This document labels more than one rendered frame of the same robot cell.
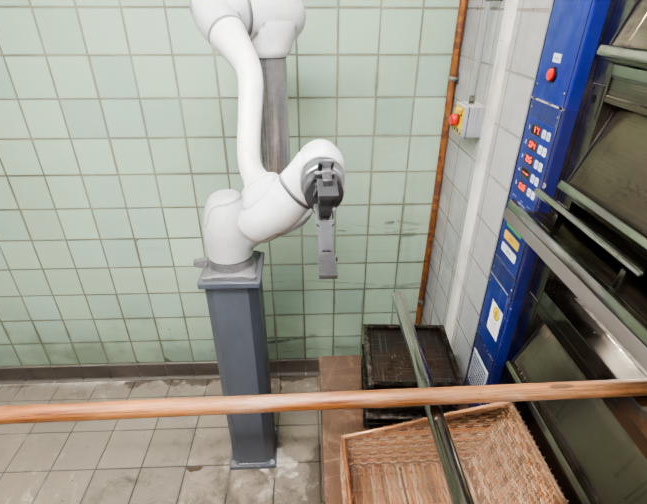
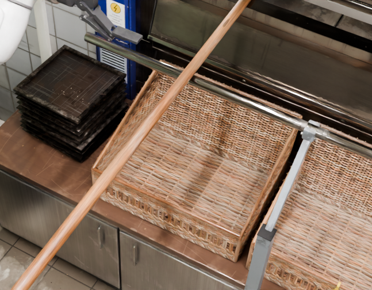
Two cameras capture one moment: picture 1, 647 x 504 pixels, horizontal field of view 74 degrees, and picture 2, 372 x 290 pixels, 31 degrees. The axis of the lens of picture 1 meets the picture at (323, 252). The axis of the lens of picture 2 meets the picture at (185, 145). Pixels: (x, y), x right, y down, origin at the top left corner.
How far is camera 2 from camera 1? 1.24 m
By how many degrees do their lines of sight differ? 50
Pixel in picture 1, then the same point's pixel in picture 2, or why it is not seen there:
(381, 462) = not seen: hidden behind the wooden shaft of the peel
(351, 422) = (63, 167)
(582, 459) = (230, 57)
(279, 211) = (22, 25)
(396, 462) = not seen: hidden behind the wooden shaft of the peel
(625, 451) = (249, 37)
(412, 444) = (126, 137)
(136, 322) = not seen: outside the picture
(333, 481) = (99, 205)
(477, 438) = (152, 101)
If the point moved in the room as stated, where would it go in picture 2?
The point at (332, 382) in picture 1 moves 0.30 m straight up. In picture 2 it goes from (14, 157) to (0, 99)
